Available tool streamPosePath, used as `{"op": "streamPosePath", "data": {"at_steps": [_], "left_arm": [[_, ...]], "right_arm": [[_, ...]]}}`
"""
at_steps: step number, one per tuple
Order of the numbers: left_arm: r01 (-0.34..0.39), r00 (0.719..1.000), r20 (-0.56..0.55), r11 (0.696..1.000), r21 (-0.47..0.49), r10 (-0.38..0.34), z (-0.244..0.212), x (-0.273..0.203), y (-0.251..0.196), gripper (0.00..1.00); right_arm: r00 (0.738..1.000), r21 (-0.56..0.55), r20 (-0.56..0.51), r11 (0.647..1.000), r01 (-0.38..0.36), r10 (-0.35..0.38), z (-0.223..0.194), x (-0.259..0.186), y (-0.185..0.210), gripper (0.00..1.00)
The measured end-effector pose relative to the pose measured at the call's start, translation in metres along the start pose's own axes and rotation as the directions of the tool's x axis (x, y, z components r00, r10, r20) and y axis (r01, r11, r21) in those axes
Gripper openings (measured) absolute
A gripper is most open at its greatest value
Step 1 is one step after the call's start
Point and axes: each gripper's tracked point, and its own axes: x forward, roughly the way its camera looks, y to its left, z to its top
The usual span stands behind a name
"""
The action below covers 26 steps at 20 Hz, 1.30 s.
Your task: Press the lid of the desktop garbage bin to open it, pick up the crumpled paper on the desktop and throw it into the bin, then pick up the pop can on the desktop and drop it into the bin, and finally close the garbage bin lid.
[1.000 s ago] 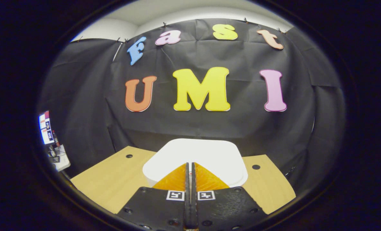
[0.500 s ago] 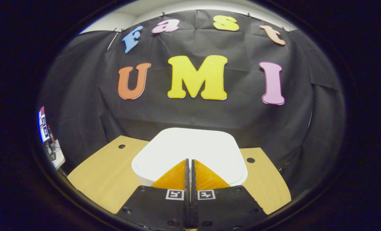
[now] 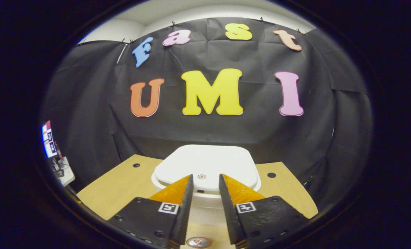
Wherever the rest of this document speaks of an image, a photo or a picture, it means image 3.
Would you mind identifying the red pop can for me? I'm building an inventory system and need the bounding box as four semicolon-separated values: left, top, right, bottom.
186;237;212;249

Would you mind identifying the white desktop garbage bin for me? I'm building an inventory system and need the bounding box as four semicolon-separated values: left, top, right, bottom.
151;144;262;229

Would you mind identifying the white side table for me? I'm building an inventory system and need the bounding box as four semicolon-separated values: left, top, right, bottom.
53;156;75;187

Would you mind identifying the wooden desktop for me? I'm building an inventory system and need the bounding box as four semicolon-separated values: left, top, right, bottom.
77;154;319;249

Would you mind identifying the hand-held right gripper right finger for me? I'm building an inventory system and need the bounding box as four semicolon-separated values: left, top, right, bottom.
219;174;310;249

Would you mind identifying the black backdrop cloth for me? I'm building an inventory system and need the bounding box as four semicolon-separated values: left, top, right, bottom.
39;17;374;211

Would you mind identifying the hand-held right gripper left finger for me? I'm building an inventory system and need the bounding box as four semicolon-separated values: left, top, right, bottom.
108;174;195;249

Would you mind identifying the computer monitor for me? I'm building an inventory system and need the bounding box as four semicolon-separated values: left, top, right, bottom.
40;120;63;159

